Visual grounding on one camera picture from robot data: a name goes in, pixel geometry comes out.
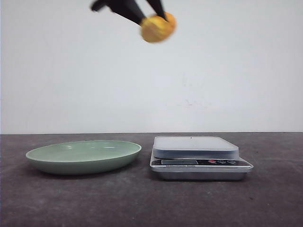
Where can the silver digital kitchen scale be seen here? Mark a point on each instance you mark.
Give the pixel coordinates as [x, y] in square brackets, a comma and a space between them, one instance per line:
[197, 158]

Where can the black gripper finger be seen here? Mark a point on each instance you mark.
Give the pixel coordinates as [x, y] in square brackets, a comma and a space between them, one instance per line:
[158, 8]
[128, 9]

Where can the pale green plate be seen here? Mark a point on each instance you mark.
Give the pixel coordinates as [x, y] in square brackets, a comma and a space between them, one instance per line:
[83, 157]

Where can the yellow corn cob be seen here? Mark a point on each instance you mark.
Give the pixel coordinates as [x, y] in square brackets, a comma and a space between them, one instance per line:
[155, 29]

